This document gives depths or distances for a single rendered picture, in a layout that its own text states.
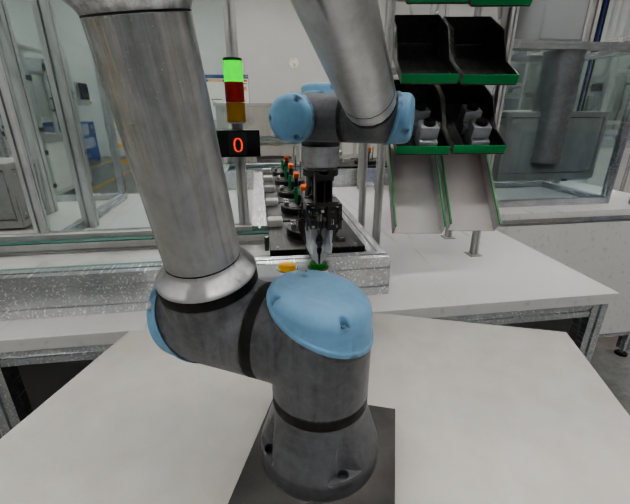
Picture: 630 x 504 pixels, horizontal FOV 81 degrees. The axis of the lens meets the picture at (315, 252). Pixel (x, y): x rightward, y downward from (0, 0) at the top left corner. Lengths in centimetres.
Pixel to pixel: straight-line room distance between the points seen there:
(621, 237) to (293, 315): 205
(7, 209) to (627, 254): 272
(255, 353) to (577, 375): 59
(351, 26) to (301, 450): 43
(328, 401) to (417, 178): 80
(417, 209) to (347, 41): 70
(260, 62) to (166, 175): 1118
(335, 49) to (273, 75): 1109
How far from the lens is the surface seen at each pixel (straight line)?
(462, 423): 65
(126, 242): 119
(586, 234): 216
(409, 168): 112
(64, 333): 95
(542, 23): 204
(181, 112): 35
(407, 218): 103
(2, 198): 180
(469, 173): 118
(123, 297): 95
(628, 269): 243
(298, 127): 60
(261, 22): 1165
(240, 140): 107
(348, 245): 95
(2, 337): 101
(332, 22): 39
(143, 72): 35
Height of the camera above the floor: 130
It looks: 21 degrees down
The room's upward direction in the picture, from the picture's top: straight up
